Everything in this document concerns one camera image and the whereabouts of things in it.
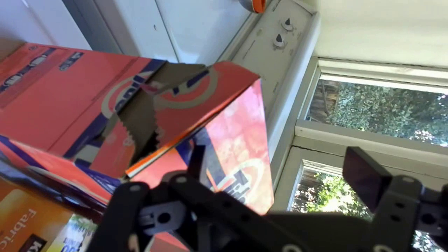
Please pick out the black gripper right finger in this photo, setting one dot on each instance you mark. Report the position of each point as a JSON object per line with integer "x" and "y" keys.
{"x": 396, "y": 205}

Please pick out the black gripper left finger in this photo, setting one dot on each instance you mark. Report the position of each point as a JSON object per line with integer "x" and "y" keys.
{"x": 154, "y": 219}

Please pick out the orange Tide detergent box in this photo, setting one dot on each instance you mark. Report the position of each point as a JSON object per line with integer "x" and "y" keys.
{"x": 60, "y": 103}

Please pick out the yellow fabric softener box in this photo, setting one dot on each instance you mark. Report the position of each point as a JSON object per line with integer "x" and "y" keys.
{"x": 28, "y": 219}

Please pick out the large white washer dial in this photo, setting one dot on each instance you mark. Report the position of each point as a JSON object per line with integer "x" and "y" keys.
{"x": 278, "y": 41}

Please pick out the white washer control knob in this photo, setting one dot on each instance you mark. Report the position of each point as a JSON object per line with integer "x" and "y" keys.
{"x": 287, "y": 24}

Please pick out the orange-rimmed metal cup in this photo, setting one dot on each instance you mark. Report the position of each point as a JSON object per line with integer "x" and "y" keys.
{"x": 253, "y": 5}

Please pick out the cream wooden window frame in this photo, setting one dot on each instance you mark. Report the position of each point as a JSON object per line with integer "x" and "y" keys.
{"x": 372, "y": 135}

